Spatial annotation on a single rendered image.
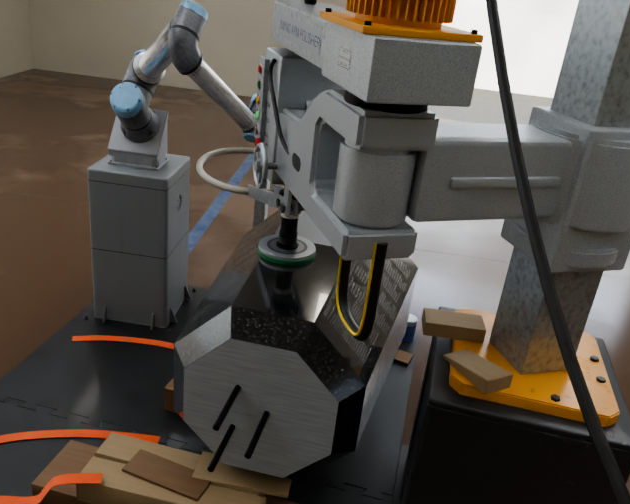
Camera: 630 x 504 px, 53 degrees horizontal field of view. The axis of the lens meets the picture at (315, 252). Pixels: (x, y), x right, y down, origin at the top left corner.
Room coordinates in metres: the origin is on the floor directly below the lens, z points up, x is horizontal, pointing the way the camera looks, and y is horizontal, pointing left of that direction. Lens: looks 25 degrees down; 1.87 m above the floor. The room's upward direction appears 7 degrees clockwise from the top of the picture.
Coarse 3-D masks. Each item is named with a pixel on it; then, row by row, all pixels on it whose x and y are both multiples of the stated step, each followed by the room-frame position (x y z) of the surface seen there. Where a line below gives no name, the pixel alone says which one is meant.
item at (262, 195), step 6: (252, 186) 2.44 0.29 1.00; (276, 186) 2.50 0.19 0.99; (252, 192) 2.43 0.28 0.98; (258, 192) 2.34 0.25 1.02; (264, 192) 2.25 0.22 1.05; (270, 192) 2.18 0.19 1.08; (276, 192) 2.49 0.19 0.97; (258, 198) 2.33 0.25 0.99; (264, 198) 2.25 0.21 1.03; (270, 198) 2.17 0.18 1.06; (276, 198) 2.09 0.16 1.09; (282, 198) 2.03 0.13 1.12; (270, 204) 2.16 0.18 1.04; (276, 204) 2.06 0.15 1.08; (282, 204) 1.90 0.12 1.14; (294, 204) 1.90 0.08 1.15; (300, 204) 1.93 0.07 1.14; (282, 210) 1.89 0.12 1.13; (294, 210) 1.89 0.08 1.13; (300, 210) 1.92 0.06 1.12
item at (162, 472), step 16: (128, 464) 1.65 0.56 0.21; (144, 464) 1.66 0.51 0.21; (160, 464) 1.67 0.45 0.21; (176, 464) 1.68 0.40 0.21; (208, 464) 1.69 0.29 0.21; (224, 464) 1.70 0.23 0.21; (160, 480) 1.60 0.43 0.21; (176, 480) 1.61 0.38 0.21; (192, 480) 1.61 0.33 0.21; (208, 480) 1.62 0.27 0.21; (224, 480) 1.63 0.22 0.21; (240, 480) 1.64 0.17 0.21; (256, 480) 1.64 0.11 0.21; (272, 480) 1.65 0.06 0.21; (288, 480) 1.66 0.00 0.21; (192, 496) 1.54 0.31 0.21
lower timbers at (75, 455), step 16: (64, 448) 1.81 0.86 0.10; (80, 448) 1.82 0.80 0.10; (96, 448) 1.82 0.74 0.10; (48, 464) 1.72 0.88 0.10; (64, 464) 1.73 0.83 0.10; (80, 464) 1.74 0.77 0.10; (48, 480) 1.64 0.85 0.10; (48, 496) 1.61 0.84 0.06; (64, 496) 1.60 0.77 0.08; (272, 496) 1.69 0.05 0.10
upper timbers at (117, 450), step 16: (112, 432) 1.81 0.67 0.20; (112, 448) 1.73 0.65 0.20; (128, 448) 1.74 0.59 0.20; (144, 448) 1.75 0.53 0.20; (160, 448) 1.76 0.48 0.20; (96, 464) 1.65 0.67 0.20; (112, 464) 1.66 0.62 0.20; (192, 464) 1.70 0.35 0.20; (112, 480) 1.58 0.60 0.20; (128, 480) 1.59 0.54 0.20; (144, 480) 1.60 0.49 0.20; (80, 496) 1.57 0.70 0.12; (96, 496) 1.56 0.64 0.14; (112, 496) 1.55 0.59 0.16; (128, 496) 1.54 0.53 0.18; (144, 496) 1.54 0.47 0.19; (160, 496) 1.54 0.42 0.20; (176, 496) 1.55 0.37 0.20; (208, 496) 1.56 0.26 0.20; (224, 496) 1.57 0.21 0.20; (240, 496) 1.58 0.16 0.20; (256, 496) 1.59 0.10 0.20
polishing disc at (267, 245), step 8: (264, 240) 2.15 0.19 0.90; (272, 240) 2.16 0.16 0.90; (304, 240) 2.19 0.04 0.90; (264, 248) 2.08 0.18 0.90; (272, 248) 2.09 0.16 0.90; (304, 248) 2.12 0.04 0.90; (312, 248) 2.13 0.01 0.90; (272, 256) 2.03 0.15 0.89; (280, 256) 2.03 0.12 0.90; (288, 256) 2.04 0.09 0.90; (296, 256) 2.04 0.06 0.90; (304, 256) 2.05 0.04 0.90
